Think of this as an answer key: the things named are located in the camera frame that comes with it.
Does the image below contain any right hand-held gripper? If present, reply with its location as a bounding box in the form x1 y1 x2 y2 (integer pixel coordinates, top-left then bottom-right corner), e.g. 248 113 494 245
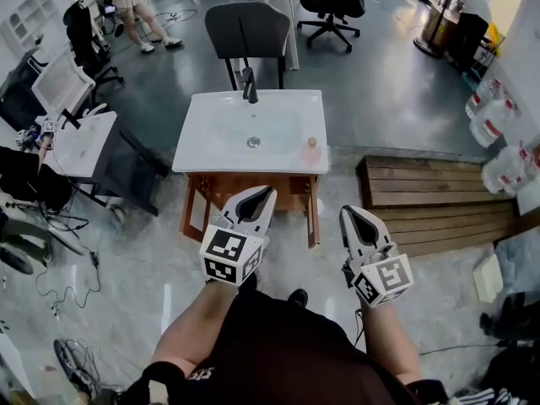
339 204 415 310

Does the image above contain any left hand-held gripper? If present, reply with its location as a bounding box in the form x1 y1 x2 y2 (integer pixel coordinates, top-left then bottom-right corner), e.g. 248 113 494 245
198 185 278 287

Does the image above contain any wooden cabinet door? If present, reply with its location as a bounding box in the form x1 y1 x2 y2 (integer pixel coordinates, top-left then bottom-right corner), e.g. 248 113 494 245
180 174 212 244
304 174 321 249

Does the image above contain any person's right forearm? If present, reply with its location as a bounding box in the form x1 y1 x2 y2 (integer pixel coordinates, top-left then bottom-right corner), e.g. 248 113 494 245
361 304 423 386

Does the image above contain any person's left forearm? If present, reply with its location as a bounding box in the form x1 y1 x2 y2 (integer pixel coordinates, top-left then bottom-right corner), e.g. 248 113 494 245
151 283 237 369

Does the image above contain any wooden cabinet body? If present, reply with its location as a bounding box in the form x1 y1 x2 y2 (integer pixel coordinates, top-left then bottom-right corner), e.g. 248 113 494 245
185 170 320 227

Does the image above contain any person's black shoe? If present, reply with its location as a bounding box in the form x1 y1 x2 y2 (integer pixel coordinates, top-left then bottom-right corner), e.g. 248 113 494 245
288 288 309 309
238 271 258 294

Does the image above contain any wooden slat platform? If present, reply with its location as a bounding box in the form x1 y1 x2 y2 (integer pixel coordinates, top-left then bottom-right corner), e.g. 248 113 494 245
356 154 521 257

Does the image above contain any white sink basin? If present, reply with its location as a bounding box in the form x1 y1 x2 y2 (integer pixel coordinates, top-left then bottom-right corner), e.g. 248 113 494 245
171 89 330 175
41 111 118 180

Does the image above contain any pink bottle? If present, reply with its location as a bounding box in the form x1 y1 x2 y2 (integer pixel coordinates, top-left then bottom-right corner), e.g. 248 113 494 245
297 136 324 167

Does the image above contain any white box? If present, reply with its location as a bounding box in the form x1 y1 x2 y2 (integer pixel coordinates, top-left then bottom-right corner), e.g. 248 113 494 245
472 254 505 304

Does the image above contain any person's black shirt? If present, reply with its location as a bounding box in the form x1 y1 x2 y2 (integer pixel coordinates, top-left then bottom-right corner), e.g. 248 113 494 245
121 291 451 405

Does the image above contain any black floor equipment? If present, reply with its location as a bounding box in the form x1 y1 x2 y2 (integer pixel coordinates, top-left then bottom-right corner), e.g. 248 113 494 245
479 291 540 341

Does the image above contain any grey upholstered chair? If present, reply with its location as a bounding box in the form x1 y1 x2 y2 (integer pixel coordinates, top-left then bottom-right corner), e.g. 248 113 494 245
205 0 293 91

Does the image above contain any black box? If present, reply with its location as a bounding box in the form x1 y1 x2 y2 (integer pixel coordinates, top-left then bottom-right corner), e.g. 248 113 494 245
446 12 493 73

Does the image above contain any white mesh office chair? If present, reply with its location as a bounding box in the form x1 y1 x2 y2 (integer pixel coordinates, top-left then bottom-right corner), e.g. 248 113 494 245
31 48 109 120

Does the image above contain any white shelf unit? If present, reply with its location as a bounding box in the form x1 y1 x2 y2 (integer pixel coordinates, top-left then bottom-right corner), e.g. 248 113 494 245
0 0 64 58

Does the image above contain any black floor cable with adapter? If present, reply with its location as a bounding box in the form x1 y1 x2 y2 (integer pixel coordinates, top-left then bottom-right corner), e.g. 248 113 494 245
35 249 102 311

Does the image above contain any pedestal fan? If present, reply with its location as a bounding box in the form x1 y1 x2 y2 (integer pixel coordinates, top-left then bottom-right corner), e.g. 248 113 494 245
413 0 478 61

